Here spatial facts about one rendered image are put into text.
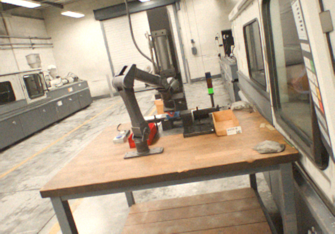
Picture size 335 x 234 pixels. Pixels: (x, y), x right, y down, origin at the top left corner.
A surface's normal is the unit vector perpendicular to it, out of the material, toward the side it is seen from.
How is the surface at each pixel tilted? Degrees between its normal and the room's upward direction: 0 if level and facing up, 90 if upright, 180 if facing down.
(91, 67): 90
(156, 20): 90
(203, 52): 90
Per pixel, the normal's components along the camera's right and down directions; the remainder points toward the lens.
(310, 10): -0.32, 0.27
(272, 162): -0.05, 0.23
